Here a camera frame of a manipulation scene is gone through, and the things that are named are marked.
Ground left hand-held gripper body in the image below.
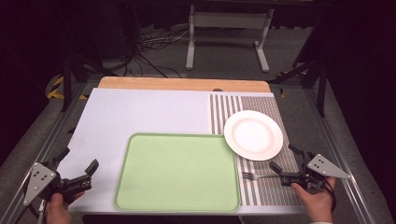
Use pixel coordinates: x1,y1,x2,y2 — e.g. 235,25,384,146
22,157,93,207

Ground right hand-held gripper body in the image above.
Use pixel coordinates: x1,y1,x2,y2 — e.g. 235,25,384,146
279,150,351,195

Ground silver metal fork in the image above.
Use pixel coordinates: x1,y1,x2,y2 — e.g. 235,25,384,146
242,172,283,181

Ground person's left hand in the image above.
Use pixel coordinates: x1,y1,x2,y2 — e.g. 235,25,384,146
45,190,86,224

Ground person's right hand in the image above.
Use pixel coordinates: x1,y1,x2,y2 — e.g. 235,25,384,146
290,176,337,223

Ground grey striped placemat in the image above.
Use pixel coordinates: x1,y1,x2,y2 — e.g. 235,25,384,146
207,92,304,207

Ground white round plate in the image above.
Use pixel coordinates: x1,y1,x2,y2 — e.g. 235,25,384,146
223,109,284,161

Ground yellow black floor tape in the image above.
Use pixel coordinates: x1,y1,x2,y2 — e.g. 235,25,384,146
46,75,90,101

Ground black tripod stand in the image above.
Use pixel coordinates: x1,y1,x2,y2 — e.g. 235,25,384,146
60,50,120,113
267,18,332,118

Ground white table cover sheet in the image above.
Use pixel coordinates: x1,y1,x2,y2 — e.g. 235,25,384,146
57,88,307,216

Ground light green tray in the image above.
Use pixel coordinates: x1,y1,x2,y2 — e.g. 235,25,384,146
113,133,242,214

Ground wooden table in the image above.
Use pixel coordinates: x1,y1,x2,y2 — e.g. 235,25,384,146
98,77,271,93

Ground aluminium frame rail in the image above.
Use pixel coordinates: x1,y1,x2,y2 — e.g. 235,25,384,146
303,88,378,224
0,83,92,224

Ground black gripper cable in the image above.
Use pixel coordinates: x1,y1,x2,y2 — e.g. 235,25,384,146
322,179,338,213

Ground bundle of floor cables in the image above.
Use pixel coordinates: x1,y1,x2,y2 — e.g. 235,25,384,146
124,26,191,78

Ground white metal stand frame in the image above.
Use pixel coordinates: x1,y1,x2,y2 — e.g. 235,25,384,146
185,4,275,74

